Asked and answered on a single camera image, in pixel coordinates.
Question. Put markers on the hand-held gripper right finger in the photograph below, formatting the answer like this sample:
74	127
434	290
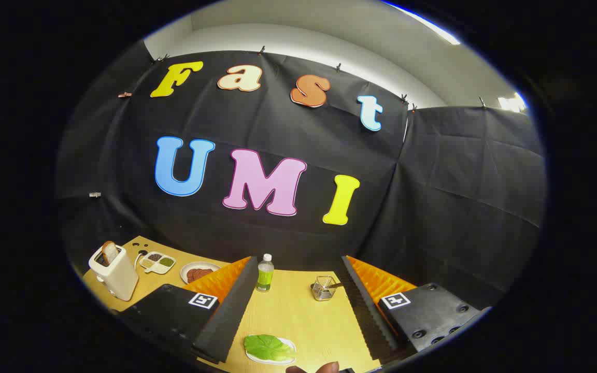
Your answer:
366	305

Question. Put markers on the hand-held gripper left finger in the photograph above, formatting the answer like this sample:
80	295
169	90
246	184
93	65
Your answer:
233	305

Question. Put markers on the green lettuce leaf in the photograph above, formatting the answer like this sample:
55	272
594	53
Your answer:
267	346

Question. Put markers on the toasted bread slice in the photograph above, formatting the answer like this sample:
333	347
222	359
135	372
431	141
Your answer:
110	252

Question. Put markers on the green label plastic bottle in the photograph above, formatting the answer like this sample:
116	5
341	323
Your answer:
265	274

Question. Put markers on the brown meat slice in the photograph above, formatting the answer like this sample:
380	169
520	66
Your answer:
194	275
205	271

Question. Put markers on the square white plate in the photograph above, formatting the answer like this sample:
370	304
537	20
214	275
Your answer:
257	358

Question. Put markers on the round white plate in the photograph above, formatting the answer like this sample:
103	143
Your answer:
190	267

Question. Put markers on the white divided condiment dish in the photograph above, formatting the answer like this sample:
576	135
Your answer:
157	262

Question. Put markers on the white toaster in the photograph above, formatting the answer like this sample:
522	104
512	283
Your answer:
119	277

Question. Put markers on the black backdrop cloth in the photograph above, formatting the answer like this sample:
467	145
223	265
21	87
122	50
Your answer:
433	181

